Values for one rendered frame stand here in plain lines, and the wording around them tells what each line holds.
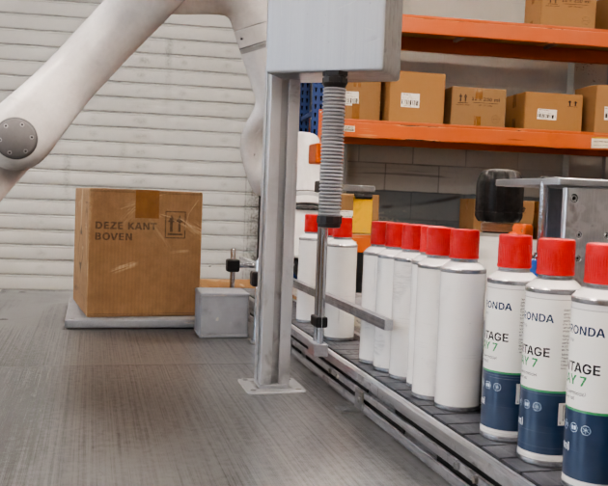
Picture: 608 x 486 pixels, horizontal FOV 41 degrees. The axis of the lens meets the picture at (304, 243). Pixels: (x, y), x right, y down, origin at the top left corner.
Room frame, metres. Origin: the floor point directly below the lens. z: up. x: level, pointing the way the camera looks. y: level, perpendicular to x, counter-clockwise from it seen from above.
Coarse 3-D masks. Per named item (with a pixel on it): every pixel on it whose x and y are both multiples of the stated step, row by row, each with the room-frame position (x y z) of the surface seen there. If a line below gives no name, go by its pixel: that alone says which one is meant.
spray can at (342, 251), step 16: (336, 240) 1.35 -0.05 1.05; (352, 240) 1.36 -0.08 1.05; (336, 256) 1.34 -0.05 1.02; (352, 256) 1.34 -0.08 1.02; (336, 272) 1.34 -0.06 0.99; (352, 272) 1.35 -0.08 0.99; (336, 288) 1.34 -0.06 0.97; (352, 288) 1.35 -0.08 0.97; (336, 320) 1.34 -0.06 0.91; (352, 320) 1.35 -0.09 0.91; (336, 336) 1.34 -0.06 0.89; (352, 336) 1.35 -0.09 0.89
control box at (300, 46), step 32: (288, 0) 1.14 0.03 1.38; (320, 0) 1.12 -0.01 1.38; (352, 0) 1.10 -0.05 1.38; (384, 0) 1.09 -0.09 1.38; (288, 32) 1.13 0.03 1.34; (320, 32) 1.12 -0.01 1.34; (352, 32) 1.10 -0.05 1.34; (384, 32) 1.09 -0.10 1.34; (288, 64) 1.13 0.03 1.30; (320, 64) 1.12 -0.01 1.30; (352, 64) 1.10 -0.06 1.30; (384, 64) 1.09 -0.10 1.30
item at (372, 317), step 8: (240, 256) 2.05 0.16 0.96; (296, 280) 1.51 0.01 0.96; (296, 288) 1.49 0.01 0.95; (304, 288) 1.43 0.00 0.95; (312, 288) 1.38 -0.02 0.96; (328, 296) 1.29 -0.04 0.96; (336, 296) 1.27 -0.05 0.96; (336, 304) 1.24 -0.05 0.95; (344, 304) 1.21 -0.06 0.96; (352, 304) 1.19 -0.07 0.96; (352, 312) 1.16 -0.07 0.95; (360, 312) 1.13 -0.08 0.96; (368, 312) 1.10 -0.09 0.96; (368, 320) 1.10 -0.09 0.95; (376, 320) 1.07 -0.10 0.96; (384, 320) 1.04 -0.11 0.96; (392, 320) 1.04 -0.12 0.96; (384, 328) 1.04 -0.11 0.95; (392, 328) 1.04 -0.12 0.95
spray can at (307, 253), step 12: (312, 216) 1.53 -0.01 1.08; (312, 228) 1.53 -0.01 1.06; (300, 240) 1.54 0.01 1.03; (312, 240) 1.52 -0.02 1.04; (300, 252) 1.53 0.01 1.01; (312, 252) 1.52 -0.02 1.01; (300, 264) 1.53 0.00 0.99; (312, 264) 1.52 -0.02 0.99; (300, 276) 1.53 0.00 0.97; (312, 276) 1.52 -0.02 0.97; (300, 300) 1.53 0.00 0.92; (312, 300) 1.52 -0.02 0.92; (300, 312) 1.53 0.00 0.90; (312, 312) 1.52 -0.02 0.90
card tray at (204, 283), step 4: (200, 280) 2.37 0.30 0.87; (204, 280) 2.37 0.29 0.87; (208, 280) 2.38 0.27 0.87; (212, 280) 2.38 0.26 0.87; (216, 280) 2.38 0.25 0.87; (220, 280) 2.38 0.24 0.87; (224, 280) 2.39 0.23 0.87; (228, 280) 2.39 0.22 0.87; (236, 280) 2.40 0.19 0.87; (240, 280) 2.40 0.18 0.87; (244, 280) 2.40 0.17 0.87; (248, 280) 2.41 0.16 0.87; (200, 284) 2.37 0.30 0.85; (204, 284) 2.37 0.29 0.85; (208, 284) 2.38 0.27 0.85; (212, 284) 2.38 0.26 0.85; (216, 284) 2.38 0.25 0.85; (220, 284) 2.38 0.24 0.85; (224, 284) 2.39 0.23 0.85; (228, 284) 2.39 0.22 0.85; (236, 284) 2.40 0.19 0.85; (240, 284) 2.40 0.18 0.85; (244, 284) 2.40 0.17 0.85; (248, 284) 2.41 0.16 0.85; (292, 296) 2.22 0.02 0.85
